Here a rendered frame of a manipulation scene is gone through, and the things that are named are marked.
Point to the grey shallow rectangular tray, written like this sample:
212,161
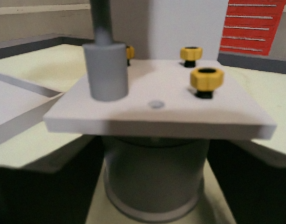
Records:
29,99

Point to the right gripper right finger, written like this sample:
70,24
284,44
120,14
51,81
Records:
252,179

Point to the yellow nut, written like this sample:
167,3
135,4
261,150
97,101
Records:
130,52
206,78
191,53

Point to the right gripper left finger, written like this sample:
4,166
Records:
61,188

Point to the grey metal bracket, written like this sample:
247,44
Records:
158,30

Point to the red and black nut driver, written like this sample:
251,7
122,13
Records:
105,59

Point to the grey cylinder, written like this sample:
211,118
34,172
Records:
154,180

